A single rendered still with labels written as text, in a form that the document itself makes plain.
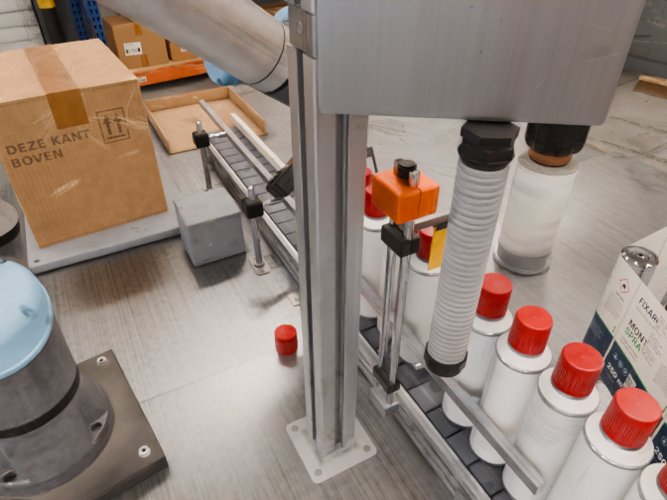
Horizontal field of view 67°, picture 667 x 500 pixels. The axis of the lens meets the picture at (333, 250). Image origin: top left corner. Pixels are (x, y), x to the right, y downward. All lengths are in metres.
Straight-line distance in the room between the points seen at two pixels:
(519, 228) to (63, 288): 0.76
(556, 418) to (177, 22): 0.48
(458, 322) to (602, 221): 0.71
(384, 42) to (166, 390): 0.58
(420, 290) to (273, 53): 0.31
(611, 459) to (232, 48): 0.49
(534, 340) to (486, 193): 0.20
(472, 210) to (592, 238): 0.69
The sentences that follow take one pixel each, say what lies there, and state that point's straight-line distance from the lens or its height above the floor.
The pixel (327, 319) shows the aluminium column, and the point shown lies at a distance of 0.48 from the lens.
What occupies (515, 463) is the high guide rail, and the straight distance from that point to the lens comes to 0.54.
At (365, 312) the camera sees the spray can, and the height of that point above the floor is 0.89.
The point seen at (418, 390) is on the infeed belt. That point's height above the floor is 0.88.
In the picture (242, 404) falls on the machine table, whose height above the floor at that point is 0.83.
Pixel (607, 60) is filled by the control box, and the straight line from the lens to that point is 0.33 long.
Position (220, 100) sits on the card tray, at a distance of 1.66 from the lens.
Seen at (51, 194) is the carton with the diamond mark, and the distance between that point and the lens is 1.02.
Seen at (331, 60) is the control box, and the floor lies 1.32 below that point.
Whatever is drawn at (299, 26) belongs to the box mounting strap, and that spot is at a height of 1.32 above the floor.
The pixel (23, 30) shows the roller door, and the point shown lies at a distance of 4.79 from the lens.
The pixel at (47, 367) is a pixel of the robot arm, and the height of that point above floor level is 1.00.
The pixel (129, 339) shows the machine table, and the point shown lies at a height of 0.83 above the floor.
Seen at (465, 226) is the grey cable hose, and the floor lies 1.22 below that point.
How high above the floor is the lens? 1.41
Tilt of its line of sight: 37 degrees down
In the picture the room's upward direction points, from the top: straight up
